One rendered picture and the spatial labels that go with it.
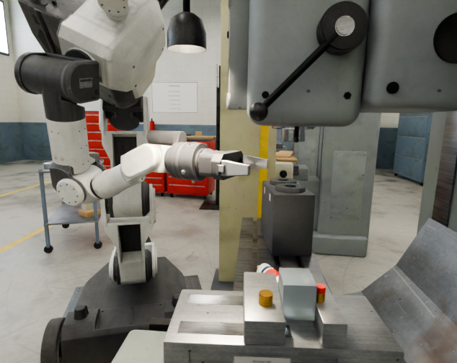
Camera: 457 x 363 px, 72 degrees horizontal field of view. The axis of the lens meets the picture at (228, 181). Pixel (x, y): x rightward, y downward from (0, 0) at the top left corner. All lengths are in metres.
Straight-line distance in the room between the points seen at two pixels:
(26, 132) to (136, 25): 11.22
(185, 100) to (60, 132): 9.06
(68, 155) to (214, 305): 0.53
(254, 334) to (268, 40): 0.45
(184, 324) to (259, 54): 0.45
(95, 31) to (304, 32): 0.54
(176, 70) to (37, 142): 5.09
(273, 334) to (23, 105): 11.80
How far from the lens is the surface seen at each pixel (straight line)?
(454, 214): 0.86
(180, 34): 0.60
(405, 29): 0.57
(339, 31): 0.53
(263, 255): 0.96
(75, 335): 1.32
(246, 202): 2.43
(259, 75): 0.54
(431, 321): 0.78
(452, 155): 0.86
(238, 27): 0.64
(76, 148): 0.89
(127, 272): 1.43
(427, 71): 0.58
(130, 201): 1.22
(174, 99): 9.96
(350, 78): 0.56
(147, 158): 0.74
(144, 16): 0.96
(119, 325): 1.30
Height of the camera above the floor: 1.32
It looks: 11 degrees down
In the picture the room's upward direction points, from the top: 1 degrees clockwise
